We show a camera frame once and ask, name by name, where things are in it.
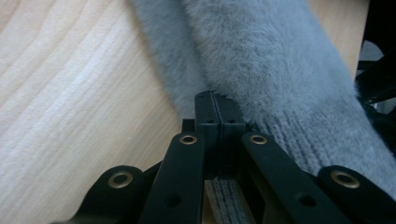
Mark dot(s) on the black glove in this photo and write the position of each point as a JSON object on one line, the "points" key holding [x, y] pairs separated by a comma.
{"points": [[381, 124]]}

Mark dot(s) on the grey mitten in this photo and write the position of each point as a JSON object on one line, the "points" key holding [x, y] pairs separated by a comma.
{"points": [[264, 62]]}

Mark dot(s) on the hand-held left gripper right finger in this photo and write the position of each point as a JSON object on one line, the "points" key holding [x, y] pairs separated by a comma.
{"points": [[232, 140]]}

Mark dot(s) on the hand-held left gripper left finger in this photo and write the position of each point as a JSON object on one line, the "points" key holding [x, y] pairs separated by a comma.
{"points": [[208, 124]]}

